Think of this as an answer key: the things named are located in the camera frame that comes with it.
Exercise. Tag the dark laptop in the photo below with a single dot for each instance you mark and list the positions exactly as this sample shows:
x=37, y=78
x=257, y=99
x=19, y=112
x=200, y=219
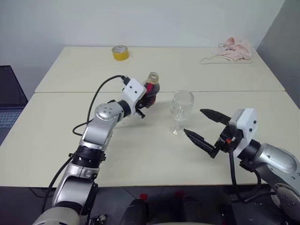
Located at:
x=9, y=93

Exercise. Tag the clear wine glass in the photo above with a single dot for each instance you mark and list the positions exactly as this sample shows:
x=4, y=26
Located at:
x=181, y=103

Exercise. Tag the white clothes hanger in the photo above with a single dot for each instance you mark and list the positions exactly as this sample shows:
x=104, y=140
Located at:
x=234, y=62

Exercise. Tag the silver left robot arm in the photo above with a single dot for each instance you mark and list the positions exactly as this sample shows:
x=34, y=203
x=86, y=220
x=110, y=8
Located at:
x=98, y=131

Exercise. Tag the pink cloth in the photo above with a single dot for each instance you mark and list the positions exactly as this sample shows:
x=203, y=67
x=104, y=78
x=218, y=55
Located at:
x=236, y=50

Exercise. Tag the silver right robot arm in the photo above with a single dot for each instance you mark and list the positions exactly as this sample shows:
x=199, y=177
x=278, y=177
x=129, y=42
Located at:
x=276, y=159

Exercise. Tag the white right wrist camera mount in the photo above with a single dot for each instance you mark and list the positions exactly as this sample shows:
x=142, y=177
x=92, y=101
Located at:
x=247, y=126

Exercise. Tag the clear bottle with red label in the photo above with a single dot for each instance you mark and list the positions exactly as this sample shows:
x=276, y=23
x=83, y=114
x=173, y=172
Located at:
x=153, y=78

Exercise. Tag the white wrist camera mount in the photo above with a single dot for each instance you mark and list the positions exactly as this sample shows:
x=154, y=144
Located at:
x=133, y=92
x=247, y=126

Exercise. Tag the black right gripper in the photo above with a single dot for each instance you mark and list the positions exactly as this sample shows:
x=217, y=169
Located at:
x=227, y=140

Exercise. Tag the dark rounded shape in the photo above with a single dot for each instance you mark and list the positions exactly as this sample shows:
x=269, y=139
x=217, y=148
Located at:
x=137, y=213

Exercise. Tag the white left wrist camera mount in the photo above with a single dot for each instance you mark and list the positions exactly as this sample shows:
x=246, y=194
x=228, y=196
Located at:
x=133, y=92

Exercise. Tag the yellow tape roll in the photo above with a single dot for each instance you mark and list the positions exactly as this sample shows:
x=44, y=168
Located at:
x=120, y=56

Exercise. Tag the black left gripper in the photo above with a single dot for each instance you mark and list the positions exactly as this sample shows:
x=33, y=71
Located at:
x=140, y=112

